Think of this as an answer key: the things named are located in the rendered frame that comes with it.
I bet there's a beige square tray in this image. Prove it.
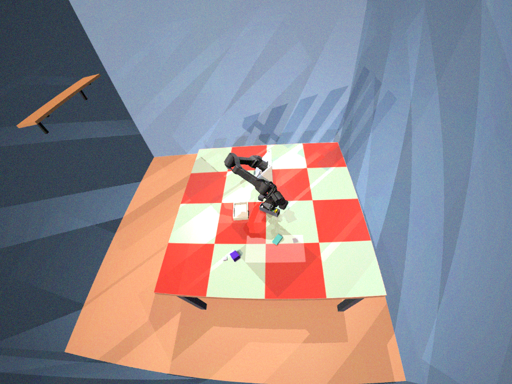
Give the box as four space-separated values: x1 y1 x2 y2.
233 201 248 221

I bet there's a flat teal block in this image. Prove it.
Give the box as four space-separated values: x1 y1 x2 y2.
272 234 283 245

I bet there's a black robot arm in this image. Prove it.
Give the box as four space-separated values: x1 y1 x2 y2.
223 153 285 211

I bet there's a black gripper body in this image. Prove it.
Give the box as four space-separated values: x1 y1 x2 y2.
258 194 289 210

